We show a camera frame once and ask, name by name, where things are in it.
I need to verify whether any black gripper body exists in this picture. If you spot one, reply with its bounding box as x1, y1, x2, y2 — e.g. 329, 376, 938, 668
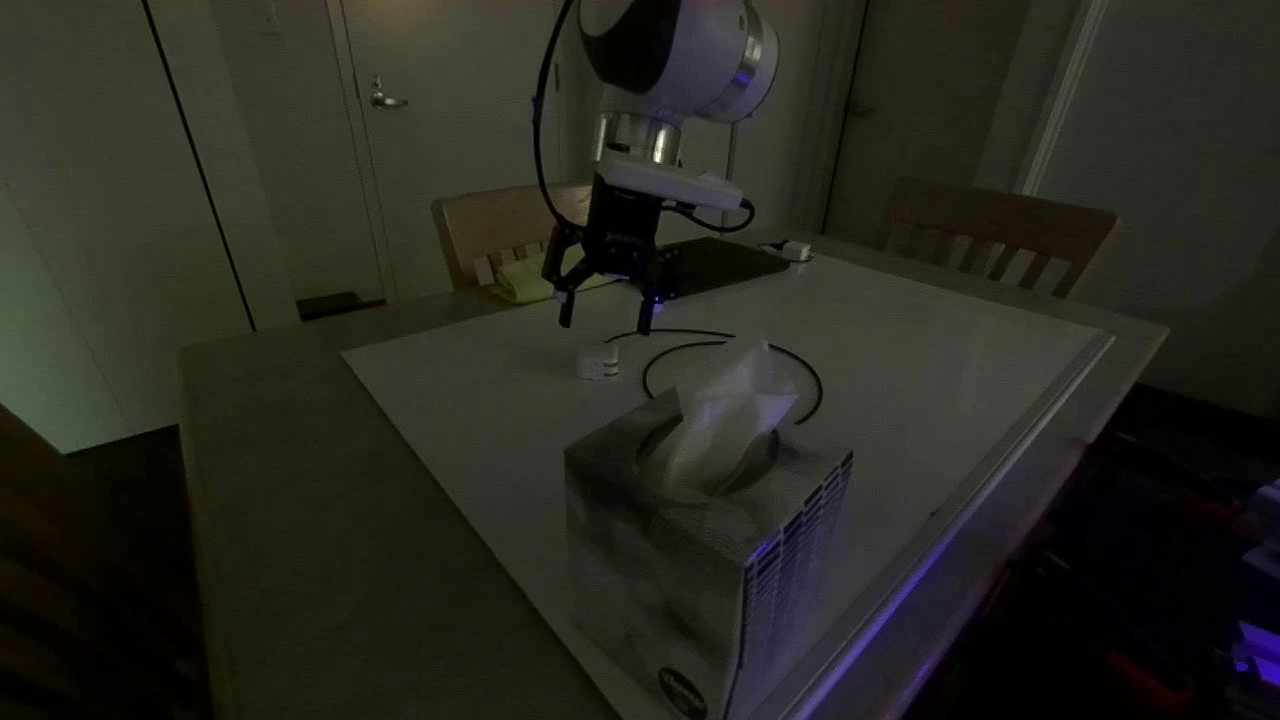
573, 176, 673, 291

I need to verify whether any long black charger cable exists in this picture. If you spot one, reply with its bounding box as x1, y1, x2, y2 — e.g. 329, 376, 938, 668
603, 326, 828, 431

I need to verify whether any yellow sticky notepad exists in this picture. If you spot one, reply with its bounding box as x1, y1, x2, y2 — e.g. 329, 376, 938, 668
484, 252, 573, 308

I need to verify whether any black rectangular mat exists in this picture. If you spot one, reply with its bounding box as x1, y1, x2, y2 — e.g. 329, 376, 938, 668
624, 237, 798, 305

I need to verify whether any wooden chair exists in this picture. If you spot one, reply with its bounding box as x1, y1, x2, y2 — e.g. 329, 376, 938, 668
429, 179, 599, 297
877, 176, 1122, 298

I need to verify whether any white tissue sheet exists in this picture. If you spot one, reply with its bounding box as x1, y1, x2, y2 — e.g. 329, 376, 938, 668
661, 338, 806, 492

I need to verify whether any large white board sheet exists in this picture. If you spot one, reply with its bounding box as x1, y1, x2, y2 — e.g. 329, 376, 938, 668
342, 242, 1122, 720

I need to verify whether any white door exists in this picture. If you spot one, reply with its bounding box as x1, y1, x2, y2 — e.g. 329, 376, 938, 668
326, 0, 598, 305

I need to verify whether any grey marbled tissue box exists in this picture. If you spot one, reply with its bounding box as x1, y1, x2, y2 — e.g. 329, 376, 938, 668
559, 389, 858, 720

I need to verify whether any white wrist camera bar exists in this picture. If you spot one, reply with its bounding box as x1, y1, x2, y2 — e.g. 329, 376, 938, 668
598, 151, 761, 231

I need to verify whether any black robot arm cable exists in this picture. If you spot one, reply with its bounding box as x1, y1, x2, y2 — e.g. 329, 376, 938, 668
530, 0, 582, 231

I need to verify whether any metal lever door handle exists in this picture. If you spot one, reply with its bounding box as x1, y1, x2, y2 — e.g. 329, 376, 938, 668
364, 74, 411, 114

